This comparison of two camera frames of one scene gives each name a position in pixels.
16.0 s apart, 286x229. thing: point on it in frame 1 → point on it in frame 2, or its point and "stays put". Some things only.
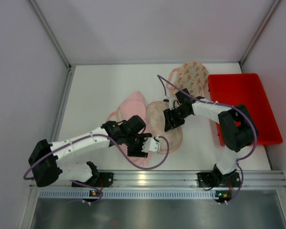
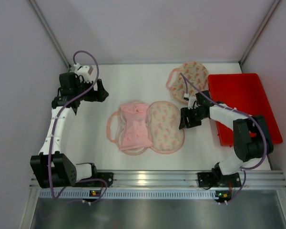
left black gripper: x=137 y=146 → x=93 y=90
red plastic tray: x=247 y=90 stays put
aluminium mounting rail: x=162 y=179 stays put
